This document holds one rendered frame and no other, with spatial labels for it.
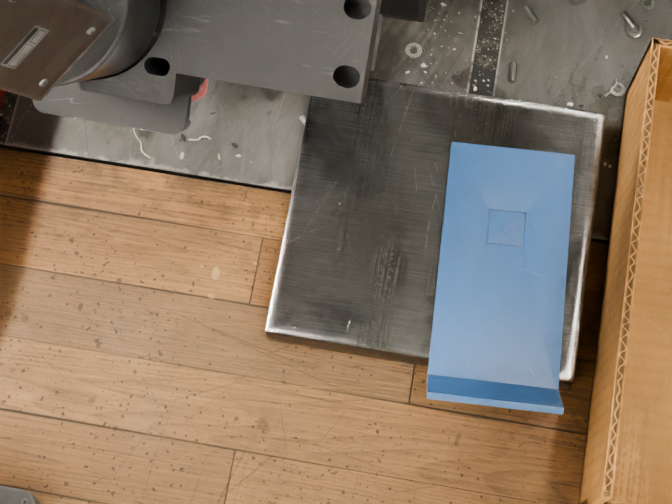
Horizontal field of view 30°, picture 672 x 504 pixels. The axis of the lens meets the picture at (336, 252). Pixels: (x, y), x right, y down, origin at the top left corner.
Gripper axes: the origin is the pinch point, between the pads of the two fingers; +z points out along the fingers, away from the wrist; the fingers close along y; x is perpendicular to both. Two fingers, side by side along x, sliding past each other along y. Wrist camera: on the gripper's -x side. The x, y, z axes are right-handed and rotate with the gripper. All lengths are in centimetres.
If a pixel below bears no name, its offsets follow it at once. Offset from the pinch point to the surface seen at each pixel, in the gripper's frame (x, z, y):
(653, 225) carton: -26.8, 11.7, -8.4
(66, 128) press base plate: 7.9, 12.8, -8.8
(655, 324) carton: -27.5, 8.9, -13.5
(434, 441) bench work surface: -16.4, 5.4, -21.3
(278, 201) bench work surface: -5.4, 11.4, -10.7
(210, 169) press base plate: -1.0, 12.1, -9.6
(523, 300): -19.9, 7.1, -13.0
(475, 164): -16.2, 10.8, -6.6
